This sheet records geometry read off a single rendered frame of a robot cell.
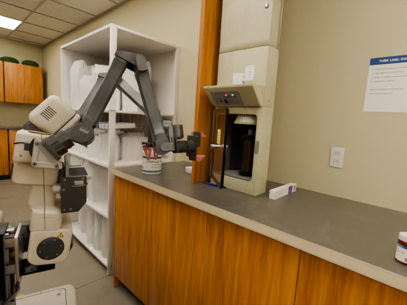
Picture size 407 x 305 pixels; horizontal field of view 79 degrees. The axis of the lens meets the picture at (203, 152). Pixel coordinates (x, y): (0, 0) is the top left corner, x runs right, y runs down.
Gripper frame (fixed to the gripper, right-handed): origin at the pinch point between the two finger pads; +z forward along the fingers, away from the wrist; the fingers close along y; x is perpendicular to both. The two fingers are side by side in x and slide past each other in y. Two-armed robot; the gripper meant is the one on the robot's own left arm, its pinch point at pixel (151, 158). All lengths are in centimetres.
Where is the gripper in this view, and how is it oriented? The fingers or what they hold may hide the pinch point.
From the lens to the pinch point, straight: 138.7
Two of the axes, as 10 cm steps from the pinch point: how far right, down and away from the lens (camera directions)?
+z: -0.7, 9.9, 1.3
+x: -7.2, -1.4, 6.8
